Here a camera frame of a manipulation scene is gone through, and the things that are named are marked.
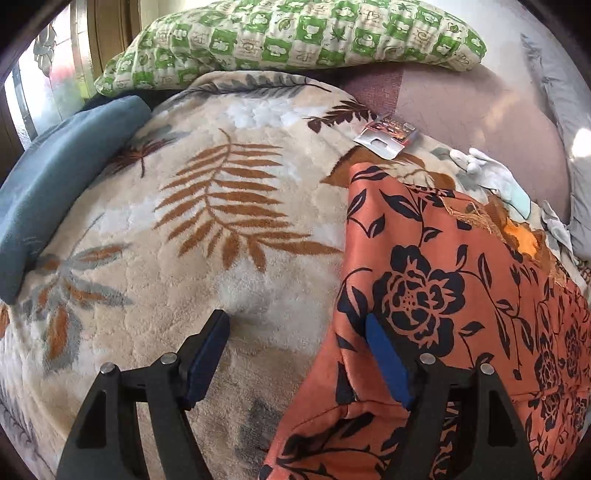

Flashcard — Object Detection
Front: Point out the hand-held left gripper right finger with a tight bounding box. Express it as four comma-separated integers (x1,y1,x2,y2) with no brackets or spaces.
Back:
365,314,539,480

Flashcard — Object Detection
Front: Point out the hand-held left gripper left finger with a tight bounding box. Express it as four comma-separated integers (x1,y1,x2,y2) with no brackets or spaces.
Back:
55,310,230,480

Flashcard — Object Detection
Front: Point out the orange black floral garment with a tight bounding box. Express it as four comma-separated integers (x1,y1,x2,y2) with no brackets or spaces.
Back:
259,162,591,480

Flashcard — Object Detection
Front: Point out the beige leaf print blanket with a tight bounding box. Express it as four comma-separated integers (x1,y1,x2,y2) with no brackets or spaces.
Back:
0,71,583,480

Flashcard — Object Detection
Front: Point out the mint green cloth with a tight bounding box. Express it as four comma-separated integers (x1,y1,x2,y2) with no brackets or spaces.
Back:
480,161,532,220

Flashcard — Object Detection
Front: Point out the white cloth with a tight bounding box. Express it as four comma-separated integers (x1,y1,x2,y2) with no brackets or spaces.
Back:
450,148,509,190

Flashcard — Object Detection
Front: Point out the small grey cloth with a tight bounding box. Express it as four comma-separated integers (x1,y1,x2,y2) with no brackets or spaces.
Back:
540,200,575,256

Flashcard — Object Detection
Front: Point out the small carded packet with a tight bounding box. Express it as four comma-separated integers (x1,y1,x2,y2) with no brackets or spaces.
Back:
353,114,420,160

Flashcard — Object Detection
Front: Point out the blue grey pillow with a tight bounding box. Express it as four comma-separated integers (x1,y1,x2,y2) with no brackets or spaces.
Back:
0,95,153,304

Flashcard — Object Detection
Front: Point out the pink bed sheet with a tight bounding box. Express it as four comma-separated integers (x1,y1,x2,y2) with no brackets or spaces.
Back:
339,62,573,222

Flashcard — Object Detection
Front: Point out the grey quilt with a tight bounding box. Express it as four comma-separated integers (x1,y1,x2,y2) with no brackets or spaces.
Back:
522,32,591,250

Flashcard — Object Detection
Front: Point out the green checked pillow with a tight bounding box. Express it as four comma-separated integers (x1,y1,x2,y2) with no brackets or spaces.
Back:
93,0,488,97

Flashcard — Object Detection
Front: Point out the window with wooden frame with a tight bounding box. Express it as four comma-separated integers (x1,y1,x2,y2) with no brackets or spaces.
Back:
0,14,100,155

